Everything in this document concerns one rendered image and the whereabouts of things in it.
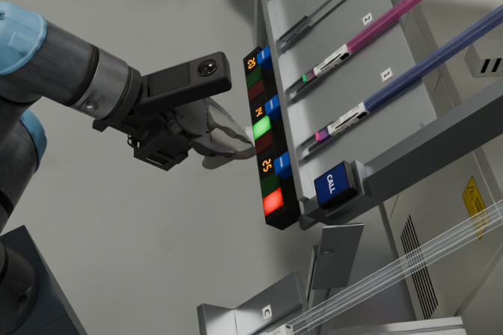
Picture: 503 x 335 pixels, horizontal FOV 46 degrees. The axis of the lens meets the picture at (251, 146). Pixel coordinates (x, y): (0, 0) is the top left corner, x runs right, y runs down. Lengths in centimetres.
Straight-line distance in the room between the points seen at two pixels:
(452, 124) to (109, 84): 37
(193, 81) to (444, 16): 68
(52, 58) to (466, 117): 44
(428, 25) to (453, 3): 9
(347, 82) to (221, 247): 83
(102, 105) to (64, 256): 98
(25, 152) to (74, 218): 83
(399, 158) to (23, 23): 43
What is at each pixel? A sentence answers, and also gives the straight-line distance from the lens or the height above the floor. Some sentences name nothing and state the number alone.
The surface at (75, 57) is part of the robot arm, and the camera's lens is 66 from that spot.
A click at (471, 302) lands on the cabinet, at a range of 115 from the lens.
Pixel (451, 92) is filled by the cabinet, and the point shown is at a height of 60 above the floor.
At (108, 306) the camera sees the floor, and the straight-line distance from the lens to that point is 153.
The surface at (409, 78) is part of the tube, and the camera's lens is 75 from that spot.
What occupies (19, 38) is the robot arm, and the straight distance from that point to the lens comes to 64.
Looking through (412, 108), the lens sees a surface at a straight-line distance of 74.
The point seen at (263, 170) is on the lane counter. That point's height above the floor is 65.
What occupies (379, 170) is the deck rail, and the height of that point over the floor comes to 80.
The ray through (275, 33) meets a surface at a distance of 98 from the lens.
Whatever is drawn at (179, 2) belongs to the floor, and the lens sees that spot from 224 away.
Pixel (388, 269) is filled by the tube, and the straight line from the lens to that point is 56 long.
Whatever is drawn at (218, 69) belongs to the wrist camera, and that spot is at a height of 90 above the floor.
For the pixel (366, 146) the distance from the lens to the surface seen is 76.
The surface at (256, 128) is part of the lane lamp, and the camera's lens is 94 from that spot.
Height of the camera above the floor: 137
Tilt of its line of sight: 52 degrees down
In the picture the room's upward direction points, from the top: straight up
